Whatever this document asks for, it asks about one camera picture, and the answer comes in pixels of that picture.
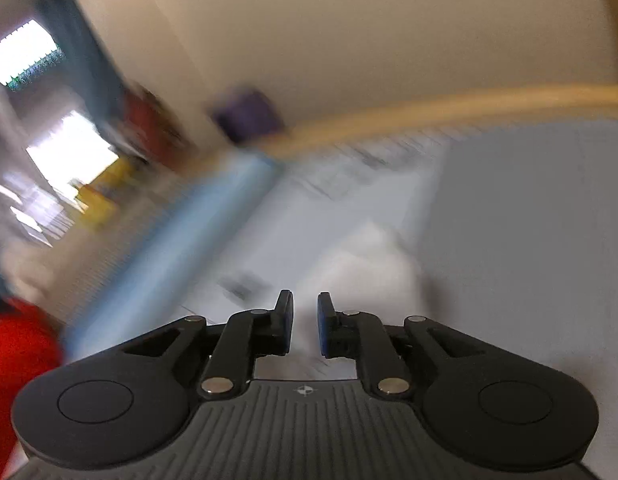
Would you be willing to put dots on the grey mat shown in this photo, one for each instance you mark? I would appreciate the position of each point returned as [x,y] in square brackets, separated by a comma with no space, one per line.
[529,240]

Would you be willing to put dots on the red knit garment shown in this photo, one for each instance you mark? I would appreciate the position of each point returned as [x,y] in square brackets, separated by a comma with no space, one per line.
[19,360]

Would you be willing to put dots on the deer printed bed sheet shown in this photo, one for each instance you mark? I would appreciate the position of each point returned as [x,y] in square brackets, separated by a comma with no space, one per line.
[269,230]

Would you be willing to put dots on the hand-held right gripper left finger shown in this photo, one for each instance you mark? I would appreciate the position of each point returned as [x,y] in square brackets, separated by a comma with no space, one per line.
[287,321]

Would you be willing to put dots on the white cloth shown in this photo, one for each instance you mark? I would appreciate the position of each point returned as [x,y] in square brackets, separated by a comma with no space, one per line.
[369,270]

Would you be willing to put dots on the purple object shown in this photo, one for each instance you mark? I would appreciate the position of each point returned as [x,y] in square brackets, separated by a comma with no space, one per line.
[248,114]

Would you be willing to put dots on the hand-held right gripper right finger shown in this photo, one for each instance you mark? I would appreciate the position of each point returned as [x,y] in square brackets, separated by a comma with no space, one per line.
[324,321]

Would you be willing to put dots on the bright window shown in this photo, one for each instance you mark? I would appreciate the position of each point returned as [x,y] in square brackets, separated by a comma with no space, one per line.
[24,55]

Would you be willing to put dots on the wooden bed frame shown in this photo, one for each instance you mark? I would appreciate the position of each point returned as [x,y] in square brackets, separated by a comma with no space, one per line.
[439,105]

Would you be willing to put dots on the yellow object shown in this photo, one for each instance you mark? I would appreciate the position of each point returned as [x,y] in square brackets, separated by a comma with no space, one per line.
[106,190]

